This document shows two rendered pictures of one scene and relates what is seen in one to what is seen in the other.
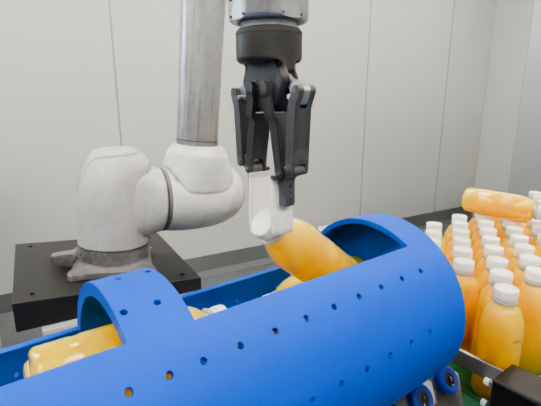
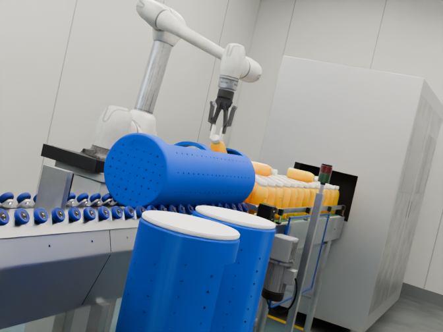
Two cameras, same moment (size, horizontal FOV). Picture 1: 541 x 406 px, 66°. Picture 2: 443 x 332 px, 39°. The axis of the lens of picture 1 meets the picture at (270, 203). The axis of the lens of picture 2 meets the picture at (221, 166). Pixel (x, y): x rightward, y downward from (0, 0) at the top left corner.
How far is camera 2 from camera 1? 2.42 m
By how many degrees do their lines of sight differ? 30
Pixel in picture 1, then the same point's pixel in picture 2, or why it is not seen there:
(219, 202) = not seen: hidden behind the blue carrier
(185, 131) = (144, 106)
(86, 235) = (107, 141)
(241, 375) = (222, 163)
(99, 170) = (120, 114)
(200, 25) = (161, 63)
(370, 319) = (238, 166)
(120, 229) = not seen: hidden behind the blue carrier
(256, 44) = (226, 94)
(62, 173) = not seen: outside the picture
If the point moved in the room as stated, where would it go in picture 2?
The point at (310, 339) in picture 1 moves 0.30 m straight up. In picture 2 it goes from (230, 164) to (244, 98)
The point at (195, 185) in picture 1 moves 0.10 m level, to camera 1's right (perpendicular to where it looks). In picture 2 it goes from (146, 130) to (163, 134)
